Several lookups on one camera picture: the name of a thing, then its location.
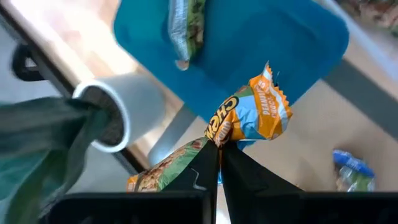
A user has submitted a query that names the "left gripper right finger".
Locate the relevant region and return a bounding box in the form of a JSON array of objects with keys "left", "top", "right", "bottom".
[{"left": 220, "top": 141, "right": 398, "bottom": 224}]

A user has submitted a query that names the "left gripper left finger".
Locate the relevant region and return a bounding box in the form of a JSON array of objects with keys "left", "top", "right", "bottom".
[{"left": 46, "top": 141, "right": 220, "bottom": 224}]

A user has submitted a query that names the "orange blue snack bar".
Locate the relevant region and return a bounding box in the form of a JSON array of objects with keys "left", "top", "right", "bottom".
[{"left": 126, "top": 61, "right": 294, "bottom": 193}]

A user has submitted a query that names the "blue green granola bar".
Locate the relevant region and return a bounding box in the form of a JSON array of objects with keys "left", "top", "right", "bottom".
[{"left": 332, "top": 149, "right": 376, "bottom": 192}]

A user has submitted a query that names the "orange green chewy granola bar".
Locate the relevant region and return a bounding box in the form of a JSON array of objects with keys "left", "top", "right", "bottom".
[{"left": 167, "top": 0, "right": 208, "bottom": 71}]

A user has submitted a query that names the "potted snake plant white pot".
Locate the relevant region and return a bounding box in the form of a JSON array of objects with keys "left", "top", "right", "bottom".
[{"left": 0, "top": 73, "right": 166, "bottom": 224}]

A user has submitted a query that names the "teal plastic tray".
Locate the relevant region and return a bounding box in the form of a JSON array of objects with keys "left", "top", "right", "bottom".
[{"left": 113, "top": 0, "right": 349, "bottom": 124}]

